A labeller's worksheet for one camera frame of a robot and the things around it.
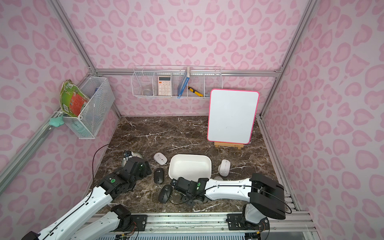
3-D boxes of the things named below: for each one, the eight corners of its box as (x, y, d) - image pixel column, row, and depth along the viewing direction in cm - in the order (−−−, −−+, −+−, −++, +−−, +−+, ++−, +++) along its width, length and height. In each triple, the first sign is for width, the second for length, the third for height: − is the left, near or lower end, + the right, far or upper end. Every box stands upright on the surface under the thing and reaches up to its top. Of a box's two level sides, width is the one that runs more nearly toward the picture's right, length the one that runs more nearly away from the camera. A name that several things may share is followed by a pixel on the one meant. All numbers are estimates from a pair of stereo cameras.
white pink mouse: (152, 157, 99) (151, 155, 97) (159, 152, 101) (158, 150, 99) (161, 167, 95) (161, 165, 93) (168, 161, 97) (167, 159, 95)
